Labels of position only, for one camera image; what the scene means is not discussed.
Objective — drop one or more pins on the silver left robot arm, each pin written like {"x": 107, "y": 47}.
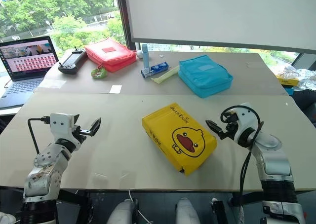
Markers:
{"x": 44, "y": 169}

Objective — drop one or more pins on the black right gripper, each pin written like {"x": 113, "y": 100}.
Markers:
{"x": 229, "y": 129}

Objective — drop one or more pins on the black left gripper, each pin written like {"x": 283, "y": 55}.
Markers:
{"x": 78, "y": 133}

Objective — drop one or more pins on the white card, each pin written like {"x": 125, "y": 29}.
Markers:
{"x": 115, "y": 89}

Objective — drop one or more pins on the black remote controller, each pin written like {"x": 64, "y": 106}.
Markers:
{"x": 71, "y": 61}

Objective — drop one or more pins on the dark window frame post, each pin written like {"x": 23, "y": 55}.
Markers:
{"x": 122, "y": 16}

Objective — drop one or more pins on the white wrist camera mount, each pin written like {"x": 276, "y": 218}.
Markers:
{"x": 59, "y": 123}
{"x": 244, "y": 120}

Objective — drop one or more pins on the pale yellow stick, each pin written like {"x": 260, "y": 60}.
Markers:
{"x": 164, "y": 76}

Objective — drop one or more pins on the white rounded shape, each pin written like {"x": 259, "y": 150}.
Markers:
{"x": 187, "y": 211}
{"x": 123, "y": 211}

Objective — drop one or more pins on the white roller blind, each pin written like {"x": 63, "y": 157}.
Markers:
{"x": 209, "y": 14}

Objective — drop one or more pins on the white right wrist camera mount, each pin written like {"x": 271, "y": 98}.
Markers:
{"x": 244, "y": 120}

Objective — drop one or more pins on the crumpled clear plastic bags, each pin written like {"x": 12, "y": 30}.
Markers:
{"x": 306, "y": 78}

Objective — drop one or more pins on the yellow flat box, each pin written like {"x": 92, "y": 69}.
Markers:
{"x": 287, "y": 81}

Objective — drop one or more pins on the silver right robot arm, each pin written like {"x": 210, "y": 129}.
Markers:
{"x": 274, "y": 160}

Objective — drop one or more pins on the blue zip pouch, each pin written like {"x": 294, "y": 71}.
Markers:
{"x": 202, "y": 76}

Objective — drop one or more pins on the red zip pouch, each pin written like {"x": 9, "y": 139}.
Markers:
{"x": 108, "y": 53}

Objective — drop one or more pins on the light blue tube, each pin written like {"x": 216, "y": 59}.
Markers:
{"x": 145, "y": 57}

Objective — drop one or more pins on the blue toothpaste box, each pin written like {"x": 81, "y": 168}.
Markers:
{"x": 155, "y": 68}

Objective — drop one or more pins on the white ball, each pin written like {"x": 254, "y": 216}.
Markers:
{"x": 139, "y": 54}

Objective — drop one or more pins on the white sneaker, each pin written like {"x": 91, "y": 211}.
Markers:
{"x": 6, "y": 218}

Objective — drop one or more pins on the grey open laptop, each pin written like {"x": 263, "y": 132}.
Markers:
{"x": 24, "y": 61}

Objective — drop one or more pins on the small green pouch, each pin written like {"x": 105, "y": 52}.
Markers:
{"x": 98, "y": 73}

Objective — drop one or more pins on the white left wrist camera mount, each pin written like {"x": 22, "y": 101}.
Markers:
{"x": 59, "y": 123}

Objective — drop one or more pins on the black upright post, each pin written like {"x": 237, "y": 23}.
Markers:
{"x": 219, "y": 211}

